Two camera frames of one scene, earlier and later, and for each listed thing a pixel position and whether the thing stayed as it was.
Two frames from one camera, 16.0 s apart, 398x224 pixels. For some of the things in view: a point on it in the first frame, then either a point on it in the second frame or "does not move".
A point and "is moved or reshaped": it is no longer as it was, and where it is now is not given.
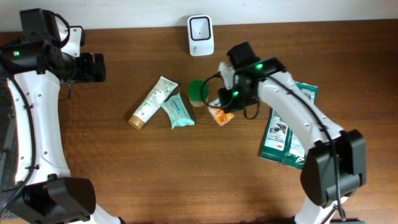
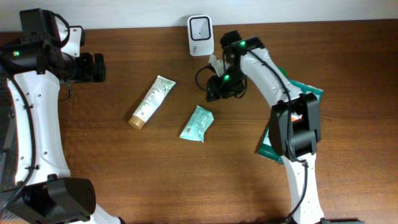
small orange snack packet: [216, 109] is moved or reshaped
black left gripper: [87, 74] does not move
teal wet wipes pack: [177, 112] -> [200, 121]
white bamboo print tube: [157, 96] does not move
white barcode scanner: [201, 35] does not move
